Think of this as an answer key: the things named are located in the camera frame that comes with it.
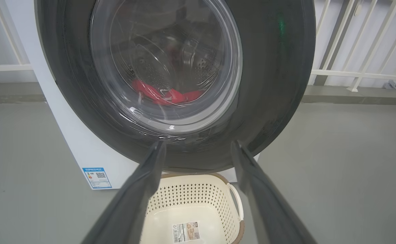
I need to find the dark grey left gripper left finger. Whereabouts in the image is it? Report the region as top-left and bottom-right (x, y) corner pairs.
(81, 141), (167, 244)

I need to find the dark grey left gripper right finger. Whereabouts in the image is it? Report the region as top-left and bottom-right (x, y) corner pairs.
(231, 141), (317, 244)

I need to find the red garment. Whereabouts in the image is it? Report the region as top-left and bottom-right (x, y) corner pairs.
(130, 80), (205, 106)

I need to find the black round glass washer door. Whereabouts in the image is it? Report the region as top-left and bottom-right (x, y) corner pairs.
(34, 0), (317, 175)

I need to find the paper product label on basket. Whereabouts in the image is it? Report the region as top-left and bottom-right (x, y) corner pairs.
(172, 222), (201, 244)

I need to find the cream perforated laundry basket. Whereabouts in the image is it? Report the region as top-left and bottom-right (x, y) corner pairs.
(140, 173), (245, 244)

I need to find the white front-load washing machine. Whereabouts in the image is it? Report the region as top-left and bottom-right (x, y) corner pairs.
(5, 0), (261, 190)

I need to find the blue energy label sticker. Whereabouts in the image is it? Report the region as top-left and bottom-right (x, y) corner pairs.
(82, 167), (112, 189)

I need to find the steel perforated washer drum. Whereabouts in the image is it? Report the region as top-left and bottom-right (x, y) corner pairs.
(110, 0), (225, 102)

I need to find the white metal railing section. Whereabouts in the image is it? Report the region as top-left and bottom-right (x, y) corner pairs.
(0, 0), (34, 72)
(308, 0), (396, 93)

